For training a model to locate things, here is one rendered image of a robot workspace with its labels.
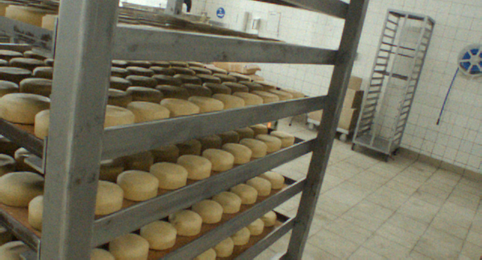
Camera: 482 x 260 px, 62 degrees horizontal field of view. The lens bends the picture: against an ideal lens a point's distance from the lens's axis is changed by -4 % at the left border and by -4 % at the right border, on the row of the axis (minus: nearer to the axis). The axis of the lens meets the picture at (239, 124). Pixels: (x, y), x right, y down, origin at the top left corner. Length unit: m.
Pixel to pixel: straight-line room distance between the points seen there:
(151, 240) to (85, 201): 0.25
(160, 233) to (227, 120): 0.18
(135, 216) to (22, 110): 0.15
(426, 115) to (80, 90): 5.77
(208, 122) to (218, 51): 0.08
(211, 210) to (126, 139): 0.30
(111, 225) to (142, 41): 0.18
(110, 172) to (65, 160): 0.22
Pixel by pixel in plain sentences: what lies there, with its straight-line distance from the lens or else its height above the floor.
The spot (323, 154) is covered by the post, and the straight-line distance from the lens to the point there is 0.86.
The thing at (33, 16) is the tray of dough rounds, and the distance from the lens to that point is 0.43.
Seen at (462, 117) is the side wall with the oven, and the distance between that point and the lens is 5.92.
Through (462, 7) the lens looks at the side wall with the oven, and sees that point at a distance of 5.97.
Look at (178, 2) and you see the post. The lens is 1.06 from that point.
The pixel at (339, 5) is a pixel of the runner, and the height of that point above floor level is 1.42.
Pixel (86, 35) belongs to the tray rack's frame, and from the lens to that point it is 0.30.
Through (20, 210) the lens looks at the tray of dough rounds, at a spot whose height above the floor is 1.13.
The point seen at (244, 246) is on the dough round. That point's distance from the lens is 0.81.
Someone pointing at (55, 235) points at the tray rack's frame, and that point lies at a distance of 0.36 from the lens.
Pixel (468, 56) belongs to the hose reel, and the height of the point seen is 1.48.
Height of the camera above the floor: 1.36
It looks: 14 degrees down
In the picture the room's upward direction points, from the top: 12 degrees clockwise
